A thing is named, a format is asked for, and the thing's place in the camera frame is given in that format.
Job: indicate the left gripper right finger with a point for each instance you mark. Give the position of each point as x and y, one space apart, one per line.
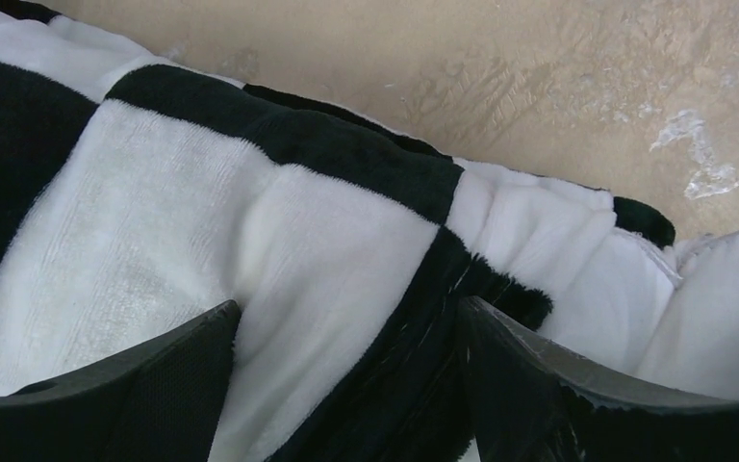
533 400

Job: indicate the black white checkered pillowcase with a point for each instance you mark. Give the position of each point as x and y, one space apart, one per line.
135 195

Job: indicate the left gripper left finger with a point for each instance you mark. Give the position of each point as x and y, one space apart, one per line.
158 401

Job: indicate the white pillow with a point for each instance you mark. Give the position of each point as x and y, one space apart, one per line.
695 347

